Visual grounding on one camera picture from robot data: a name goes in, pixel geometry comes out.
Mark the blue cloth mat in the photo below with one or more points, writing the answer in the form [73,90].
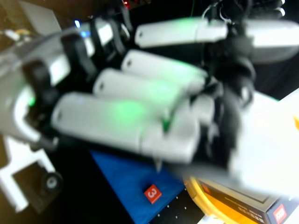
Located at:
[130,172]

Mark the yellow plastic basin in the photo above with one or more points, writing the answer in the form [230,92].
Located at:
[198,198]

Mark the white black tower blue light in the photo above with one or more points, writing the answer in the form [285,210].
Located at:
[39,14]

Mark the calculator box white and navy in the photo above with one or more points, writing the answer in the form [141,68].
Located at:
[245,210]

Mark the red cube with numeral three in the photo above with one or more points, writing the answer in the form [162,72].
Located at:
[153,193]

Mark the black rack red light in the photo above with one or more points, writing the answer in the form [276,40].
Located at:
[127,2]

